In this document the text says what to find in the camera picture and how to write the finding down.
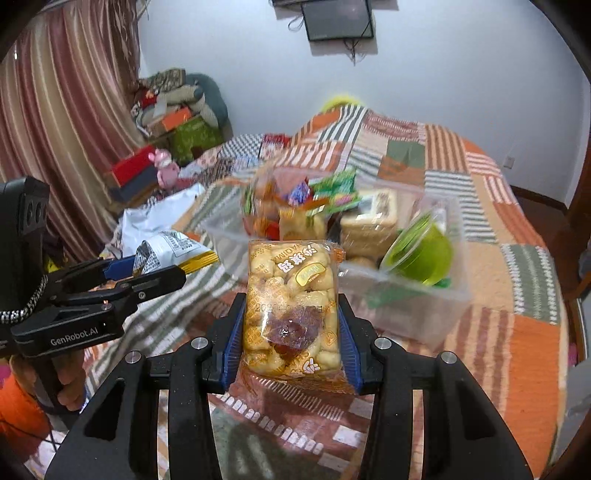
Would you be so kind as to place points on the pile of clothes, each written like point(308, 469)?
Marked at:
point(166, 92)

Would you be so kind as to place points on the small black wall screen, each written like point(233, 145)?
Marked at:
point(337, 18)

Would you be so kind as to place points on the clear biscuit puff packet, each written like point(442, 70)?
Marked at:
point(286, 295)

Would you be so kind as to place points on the brown wooden door frame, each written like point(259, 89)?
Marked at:
point(579, 258)

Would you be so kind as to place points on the red flat box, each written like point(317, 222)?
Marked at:
point(134, 166)

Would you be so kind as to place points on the yellow hoop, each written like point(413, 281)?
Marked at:
point(341, 100)

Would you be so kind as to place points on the green snack packet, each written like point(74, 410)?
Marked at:
point(337, 191)

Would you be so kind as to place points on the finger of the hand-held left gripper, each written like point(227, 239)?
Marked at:
point(147, 284)
point(120, 269)

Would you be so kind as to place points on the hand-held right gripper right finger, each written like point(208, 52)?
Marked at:
point(352, 344)

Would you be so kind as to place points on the grey green chair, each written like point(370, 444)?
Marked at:
point(214, 97)

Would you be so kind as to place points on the dark grey flat box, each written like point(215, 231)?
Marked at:
point(136, 189)

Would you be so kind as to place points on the white plastic bag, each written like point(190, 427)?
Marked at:
point(152, 212)

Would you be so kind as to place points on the orange cardboard box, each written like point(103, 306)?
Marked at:
point(175, 121)

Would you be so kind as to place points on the person's left hand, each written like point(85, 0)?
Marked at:
point(74, 378)

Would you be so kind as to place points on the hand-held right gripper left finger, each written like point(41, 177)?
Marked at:
point(233, 341)

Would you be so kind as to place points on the white wall socket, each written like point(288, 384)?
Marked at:
point(510, 162)

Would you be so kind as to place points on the clear plastic container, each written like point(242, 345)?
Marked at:
point(415, 318)

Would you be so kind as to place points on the striped curtain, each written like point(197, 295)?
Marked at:
point(69, 115)

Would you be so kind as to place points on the white grey snack packet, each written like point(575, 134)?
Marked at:
point(171, 247)

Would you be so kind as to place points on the green jelly cup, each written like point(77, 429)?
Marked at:
point(420, 251)

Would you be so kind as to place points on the small pale biscuit packet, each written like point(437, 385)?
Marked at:
point(302, 225)

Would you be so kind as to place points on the pink plush toy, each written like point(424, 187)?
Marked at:
point(164, 168)

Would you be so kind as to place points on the blue purple candy packet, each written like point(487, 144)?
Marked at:
point(298, 193)

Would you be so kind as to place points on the clear packet of orange snacks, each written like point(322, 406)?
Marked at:
point(265, 198)

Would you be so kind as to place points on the red snack packet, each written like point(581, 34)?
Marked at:
point(263, 230)

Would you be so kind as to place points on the checked patterned quilt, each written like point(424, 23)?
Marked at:
point(231, 154)

